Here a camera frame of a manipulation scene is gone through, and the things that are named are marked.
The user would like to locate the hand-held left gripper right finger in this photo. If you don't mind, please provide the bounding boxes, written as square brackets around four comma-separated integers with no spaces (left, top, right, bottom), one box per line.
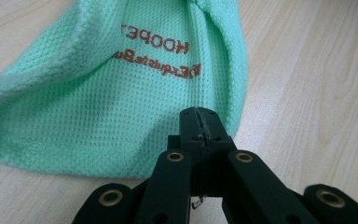
[195,106,236,198]

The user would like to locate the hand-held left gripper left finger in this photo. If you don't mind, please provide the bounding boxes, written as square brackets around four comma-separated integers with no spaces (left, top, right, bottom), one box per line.
[167,107,205,198]

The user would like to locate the mint green sock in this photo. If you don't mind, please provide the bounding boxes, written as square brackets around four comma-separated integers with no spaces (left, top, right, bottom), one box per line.
[0,0,250,179]

